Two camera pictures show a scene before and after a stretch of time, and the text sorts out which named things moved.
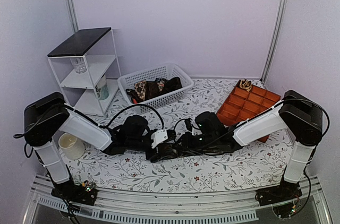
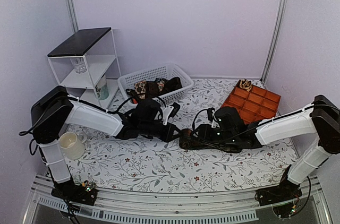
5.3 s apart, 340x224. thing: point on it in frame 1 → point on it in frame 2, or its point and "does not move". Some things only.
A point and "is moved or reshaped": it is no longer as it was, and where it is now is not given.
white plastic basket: [168, 70] does not move
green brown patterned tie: [161, 151] is moved or reshaped
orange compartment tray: [243, 103] does not move
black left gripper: [154, 156] → [168, 136]
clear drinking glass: [79, 64] does not move
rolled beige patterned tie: [245, 84] does not move
